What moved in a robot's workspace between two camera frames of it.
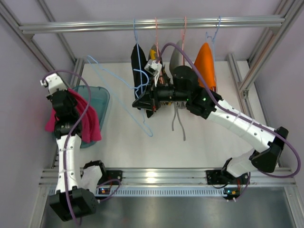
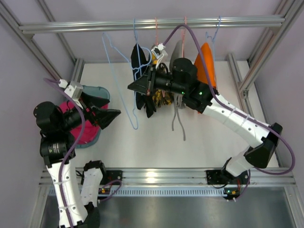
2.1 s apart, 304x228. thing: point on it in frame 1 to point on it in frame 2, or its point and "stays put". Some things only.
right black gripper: (154, 97) to (152, 81)
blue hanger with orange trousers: (207, 62) stays put
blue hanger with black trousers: (138, 70) stays put
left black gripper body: (59, 97) to (92, 116)
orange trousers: (204, 64) stays put
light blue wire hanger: (147, 130) to (134, 120)
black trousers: (141, 76) stays put
